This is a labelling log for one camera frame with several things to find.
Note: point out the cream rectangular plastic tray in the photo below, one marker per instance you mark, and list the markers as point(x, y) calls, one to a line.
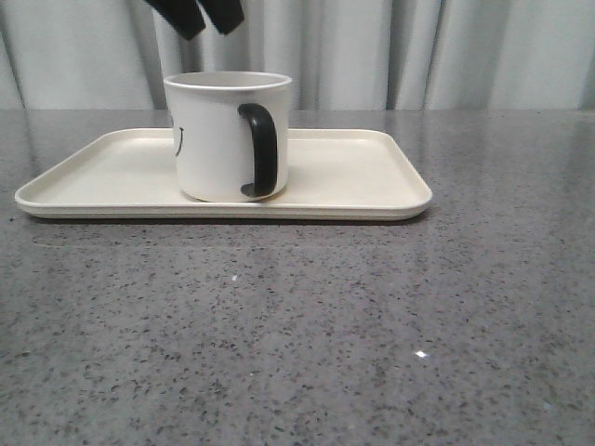
point(334, 174)

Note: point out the white smiley mug black handle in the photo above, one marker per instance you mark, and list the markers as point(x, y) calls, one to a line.
point(231, 133)

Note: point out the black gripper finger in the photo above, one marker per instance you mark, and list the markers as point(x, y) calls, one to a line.
point(184, 16)
point(226, 15)

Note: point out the grey pleated curtain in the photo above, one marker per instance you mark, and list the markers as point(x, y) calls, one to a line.
point(341, 55)

